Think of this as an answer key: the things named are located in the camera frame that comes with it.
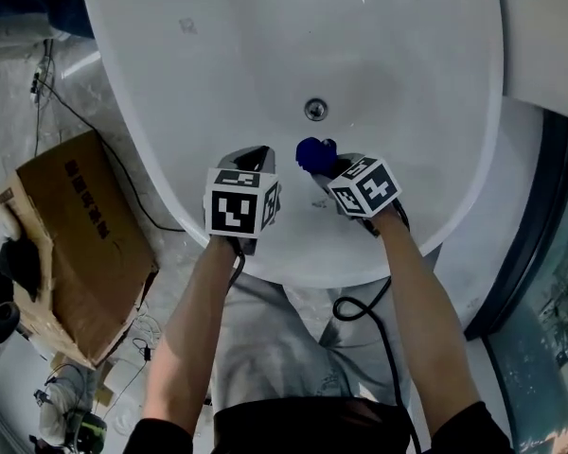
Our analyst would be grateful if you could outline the person's grey trousers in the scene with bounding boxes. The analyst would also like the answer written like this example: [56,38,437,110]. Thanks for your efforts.
[212,276,413,415]

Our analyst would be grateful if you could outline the white oval bathtub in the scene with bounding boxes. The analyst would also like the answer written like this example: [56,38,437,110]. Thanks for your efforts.
[78,0,506,290]

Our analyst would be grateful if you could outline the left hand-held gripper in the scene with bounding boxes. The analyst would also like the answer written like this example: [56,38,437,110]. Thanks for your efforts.
[203,145,285,257]

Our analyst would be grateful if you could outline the person's black shirt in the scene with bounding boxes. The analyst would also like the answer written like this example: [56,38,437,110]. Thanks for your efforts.
[134,397,517,454]

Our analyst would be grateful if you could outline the person's left forearm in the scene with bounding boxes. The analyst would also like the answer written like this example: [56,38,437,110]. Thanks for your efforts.
[141,236,240,439]

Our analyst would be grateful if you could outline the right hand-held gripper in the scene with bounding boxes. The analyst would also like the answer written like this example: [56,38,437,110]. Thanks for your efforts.
[311,151,411,238]

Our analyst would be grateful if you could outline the black framed window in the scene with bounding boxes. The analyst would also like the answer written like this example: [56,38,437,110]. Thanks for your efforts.
[463,109,568,454]

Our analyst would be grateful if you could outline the brown cardboard box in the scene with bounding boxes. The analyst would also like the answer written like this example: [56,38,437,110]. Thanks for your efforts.
[0,129,160,371]

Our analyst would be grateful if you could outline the black bag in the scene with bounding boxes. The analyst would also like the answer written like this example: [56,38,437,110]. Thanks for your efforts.
[0,236,42,302]

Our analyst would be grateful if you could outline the black cable with adapter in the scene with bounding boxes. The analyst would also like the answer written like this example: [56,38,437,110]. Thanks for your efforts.
[30,40,186,234]

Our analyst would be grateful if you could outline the round metal drain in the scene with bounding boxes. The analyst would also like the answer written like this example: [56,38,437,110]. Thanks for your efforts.
[304,96,329,121]

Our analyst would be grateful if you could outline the blue cloth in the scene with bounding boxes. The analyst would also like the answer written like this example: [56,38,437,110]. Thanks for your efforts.
[295,135,338,174]

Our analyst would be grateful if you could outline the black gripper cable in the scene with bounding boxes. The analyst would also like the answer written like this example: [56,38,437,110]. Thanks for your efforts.
[225,238,247,298]
[333,276,425,454]

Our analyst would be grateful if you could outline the person's right forearm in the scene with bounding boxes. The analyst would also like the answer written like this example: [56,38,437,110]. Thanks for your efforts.
[373,213,484,437]

